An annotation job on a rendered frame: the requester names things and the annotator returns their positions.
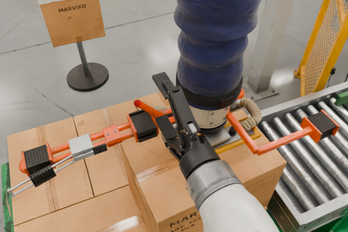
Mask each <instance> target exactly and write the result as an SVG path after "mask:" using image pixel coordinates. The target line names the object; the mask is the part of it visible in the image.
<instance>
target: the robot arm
mask: <svg viewBox="0 0 348 232"><path fill-rule="evenodd" d="M152 79H153V80H154V82H155V84H156V85H157V87H158V88H159V90H160V92H161V93H162V95H163V97H164V98H165V99H168V101H169V104H170V107H171V110H172V114H173V117H174V119H175V122H176V125H177V127H176V130H175V128H174V127H173V125H172V123H171V122H170V120H169V118H168V117H167V115H166V114H165V115H163V116H160V117H157V118H155V121H156V123H157V125H158V127H159V129H160V130H161V132H162V134H163V136H164V138H165V139H166V142H165V146H166V147H170V148H169V152H170V153H171V154H172V155H173V156H174V157H175V159H176V160H177V161H178V162H179V168H180V170H181V172H182V174H183V175H184V177H185V179H186V189H187V191H188V193H189V194H190V197H191V199H192V200H193V202H194V204H195V207H196V209H197V211H198V212H199V214H200V216H201V219H202V222H203V226H204V228H203V232H280V231H279V230H278V228H277V226H276V225H275V223H274V221H273V220H272V218H271V217H270V215H269V214H268V213H267V211H266V210H265V208H264V207H263V206H262V205H261V203H260V202H259V201H258V200H257V199H256V197H254V196H253V195H252V194H251V193H249V192H248V191H247V190H246V188H245V187H244V186H243V185H242V182H241V181H240V179H238V177H237V176H236V174H235V173H234V171H233V170H232V168H231V167H230V166H229V164H228V162H226V161H224V160H221V159H220V157H219V156H218V154H217V153H216V151H215V150H214V148H213V147H212V146H210V145H206V144H201V143H200V139H199V136H198V135H197V134H196V133H198V132H200V127H199V125H198V124H197V122H196V120H195V118H194V116H193V114H192V111H191V109H190V107H189V104H188V102H187V100H186V98H185V95H184V93H183V90H182V88H181V86H180V85H177V86H174V84H173V83H172V81H171V80H170V78H169V77H168V76H167V74H166V73H165V72H161V73H159V74H155V75H152ZM183 129H184V131H183V132H181V130H183ZM177 137H178V138H177Z"/></svg>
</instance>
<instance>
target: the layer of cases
mask: <svg viewBox="0 0 348 232"><path fill-rule="evenodd" d="M137 99H138V100H140V101H141V102H143V103H145V104H147V105H149V106H150V107H155V106H158V105H160V106H161V105H163V106H168V105H170V104H169V101H168V99H165V98H164V97H163V95H162V93H161V92H157V93H154V94H150V95H147V96H144V97H140V98H136V99H134V101H135V100H137ZM134 101H133V100H129V101H126V102H123V103H120V104H116V105H113V106H109V107H106V108H102V109H98V110H95V111H91V112H88V113H84V114H81V115H78V116H75V117H74V118H73V117H71V118H68V119H64V120H60V121H57V122H54V123H50V124H47V125H43V126H40V127H36V128H32V129H29V130H25V131H23V132H19V133H16V134H12V135H9V136H7V143H8V157H9V171H10V185H11V188H12V187H13V186H15V185H17V184H19V183H21V182H22V181H24V180H26V179H28V178H29V177H28V175H27V174H26V173H22V172H21V171H20V169H19V163H20V161H21V160H22V155H21V151H27V150H30V149H33V148H36V147H39V146H43V145H45V144H46V142H48V143H49V145H50V148H54V147H57V146H60V145H62V144H65V143H68V140H70V139H73V138H76V137H79V136H82V135H85V134H89V135H92V134H95V133H98V132H101V131H103V130H102V129H103V128H106V127H109V126H112V125H115V124H116V125H117V126H118V125H121V124H124V123H127V122H128V120H127V115H128V114H129V113H132V112H135V111H138V110H141V109H140V108H138V107H136V106H135V105H134ZM107 149H108V150H107V151H105V152H102V153H99V154H96V155H93V156H90V157H87V158H84V159H82V160H79V161H76V162H74V163H72V164H71V165H69V166H67V167H65V168H63V169H62V170H60V171H58V172H56V173H55V174H56V176H55V177H54V178H52V179H50V180H48V181H47V182H45V183H43V184H41V185H40V186H38V187H35V186H34V185H33V186H31V187H30V188H28V189H26V190H24V191H22V192H21V193H19V194H17V195H16V196H14V197H11V198H12V212H13V225H14V232H148V230H147V228H146V226H145V223H144V221H143V219H142V216H141V214H140V212H139V209H138V207H137V205H136V202H135V200H134V198H133V195H132V193H131V191H130V189H129V184H128V179H127V174H126V169H125V164H124V158H123V153H122V148H121V144H117V145H114V146H111V147H108V146H107Z"/></svg>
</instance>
